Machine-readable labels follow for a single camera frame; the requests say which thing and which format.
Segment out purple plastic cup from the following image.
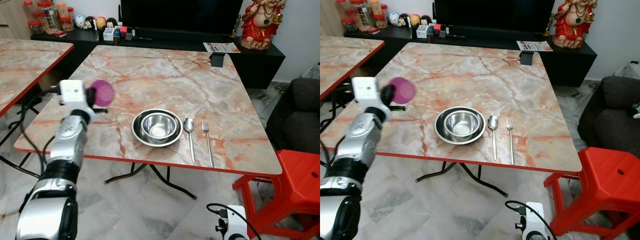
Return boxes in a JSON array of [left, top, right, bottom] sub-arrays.
[[91, 79, 116, 108], [389, 77, 417, 105]]

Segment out round steel plate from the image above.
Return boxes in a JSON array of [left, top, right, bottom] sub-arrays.
[[131, 108, 184, 148], [433, 106, 487, 146]]

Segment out marble-pattern folding table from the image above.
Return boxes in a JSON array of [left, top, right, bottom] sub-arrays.
[[320, 36, 385, 122], [0, 39, 75, 178], [14, 45, 284, 201], [320, 42, 584, 198]]

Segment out steel bowl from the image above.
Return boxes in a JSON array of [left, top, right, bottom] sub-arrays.
[[140, 112, 180, 141], [443, 110, 482, 139]]

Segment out orange-filled plastic jar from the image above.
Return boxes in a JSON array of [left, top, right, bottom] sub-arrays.
[[56, 1, 70, 31], [367, 0, 381, 29]]

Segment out large clear jar red lid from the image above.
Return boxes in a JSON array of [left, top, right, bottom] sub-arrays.
[[38, 0, 57, 34], [349, 0, 371, 32]]

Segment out slim clear jar red lid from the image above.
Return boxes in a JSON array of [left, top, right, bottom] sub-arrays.
[[337, 0, 354, 32], [24, 0, 41, 35]]

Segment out dark brown sofa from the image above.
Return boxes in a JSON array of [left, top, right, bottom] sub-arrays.
[[577, 76, 640, 159], [265, 77, 321, 156]]

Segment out steel spoon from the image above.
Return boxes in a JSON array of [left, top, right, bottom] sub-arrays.
[[183, 118, 197, 165], [487, 115, 501, 162]]

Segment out steel fork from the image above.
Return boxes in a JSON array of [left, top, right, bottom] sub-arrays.
[[505, 117, 517, 166], [201, 119, 216, 169]]

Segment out black flat television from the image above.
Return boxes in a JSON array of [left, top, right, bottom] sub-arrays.
[[119, 0, 245, 36], [433, 0, 556, 35]]

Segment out red plastic stool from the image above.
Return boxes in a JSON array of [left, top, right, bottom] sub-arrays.
[[232, 149, 321, 240], [543, 146, 640, 240]]

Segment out black television console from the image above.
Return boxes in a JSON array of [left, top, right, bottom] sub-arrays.
[[30, 29, 286, 90]]

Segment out printed magazine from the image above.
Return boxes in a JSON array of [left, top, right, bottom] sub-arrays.
[[516, 40, 554, 53], [203, 42, 242, 54]]

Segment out red and gold statue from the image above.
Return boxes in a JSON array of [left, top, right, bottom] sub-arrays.
[[238, 0, 287, 51], [550, 0, 599, 50]]

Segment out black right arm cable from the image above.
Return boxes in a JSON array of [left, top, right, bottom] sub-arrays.
[[504, 199, 559, 240], [206, 202, 262, 240]]

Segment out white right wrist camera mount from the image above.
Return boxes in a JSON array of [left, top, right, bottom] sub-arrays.
[[226, 205, 250, 240], [524, 202, 551, 240]]

